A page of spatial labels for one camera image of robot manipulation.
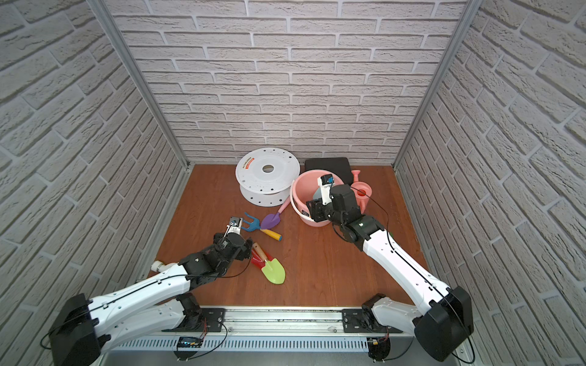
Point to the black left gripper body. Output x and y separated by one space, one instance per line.
245 247

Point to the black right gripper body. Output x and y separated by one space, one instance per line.
324 213

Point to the pink watering can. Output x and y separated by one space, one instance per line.
361 190

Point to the pink plastic bucket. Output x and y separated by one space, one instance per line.
303 189

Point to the green toy spade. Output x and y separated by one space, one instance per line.
271 268

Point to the grey-blue toy trowel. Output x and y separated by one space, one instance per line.
317 195

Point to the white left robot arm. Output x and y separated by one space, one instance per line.
86 328

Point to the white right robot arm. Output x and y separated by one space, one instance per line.
439 317

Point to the blue toy rake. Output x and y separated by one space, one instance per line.
254 225

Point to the black tool case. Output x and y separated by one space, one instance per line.
337 165

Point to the purple toy trowel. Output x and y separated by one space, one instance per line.
272 220

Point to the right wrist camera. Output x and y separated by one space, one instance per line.
325 182

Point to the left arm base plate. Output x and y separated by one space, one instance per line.
208 319

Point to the white cable spool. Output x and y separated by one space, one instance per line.
265 176

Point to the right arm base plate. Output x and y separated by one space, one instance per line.
358 320

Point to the aluminium mounting rail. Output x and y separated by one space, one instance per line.
264 329

